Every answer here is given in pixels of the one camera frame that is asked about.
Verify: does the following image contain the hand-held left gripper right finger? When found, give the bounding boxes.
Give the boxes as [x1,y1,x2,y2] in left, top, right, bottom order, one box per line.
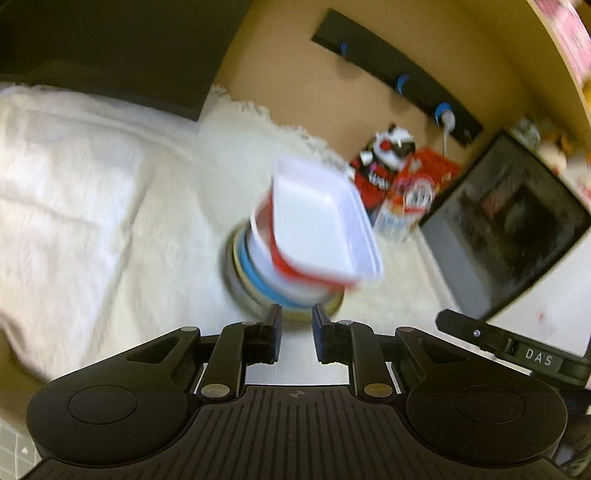
[312,303,468,401]

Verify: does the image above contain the white plug with cable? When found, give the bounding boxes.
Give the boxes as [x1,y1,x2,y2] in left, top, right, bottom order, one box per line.
[436,103,459,158]

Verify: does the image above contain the stainless steel bowl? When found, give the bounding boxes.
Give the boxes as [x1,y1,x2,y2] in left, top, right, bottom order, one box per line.
[221,224,347,325]

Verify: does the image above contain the white fluffy cloth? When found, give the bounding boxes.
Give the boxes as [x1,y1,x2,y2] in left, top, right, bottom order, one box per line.
[0,82,462,385]

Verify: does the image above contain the pink patterned fabric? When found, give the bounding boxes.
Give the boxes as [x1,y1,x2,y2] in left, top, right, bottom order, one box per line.
[532,0,591,88]

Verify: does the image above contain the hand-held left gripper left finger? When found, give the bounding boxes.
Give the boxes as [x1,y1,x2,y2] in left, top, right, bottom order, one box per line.
[126,304,284,402]

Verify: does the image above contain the white square container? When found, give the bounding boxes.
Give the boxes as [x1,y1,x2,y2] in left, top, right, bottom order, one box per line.
[270,155,385,291]

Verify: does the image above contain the black computer monitor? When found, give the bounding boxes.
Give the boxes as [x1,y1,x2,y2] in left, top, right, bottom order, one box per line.
[0,0,253,122]

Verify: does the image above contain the black wall power strip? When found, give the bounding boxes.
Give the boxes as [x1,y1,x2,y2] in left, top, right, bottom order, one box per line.
[311,9,484,147]

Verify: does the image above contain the red cereal bag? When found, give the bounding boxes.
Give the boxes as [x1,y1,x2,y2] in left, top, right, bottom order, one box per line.
[372,148,463,241]

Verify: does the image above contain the red black robot figurine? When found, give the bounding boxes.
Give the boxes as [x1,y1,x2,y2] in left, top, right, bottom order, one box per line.
[348,123,419,217]

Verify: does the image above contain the small colourful trinkets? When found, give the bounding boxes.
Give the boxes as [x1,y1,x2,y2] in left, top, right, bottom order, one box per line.
[512,117,591,205]

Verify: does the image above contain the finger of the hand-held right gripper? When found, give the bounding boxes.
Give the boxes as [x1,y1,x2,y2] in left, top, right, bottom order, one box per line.
[436,309,514,359]

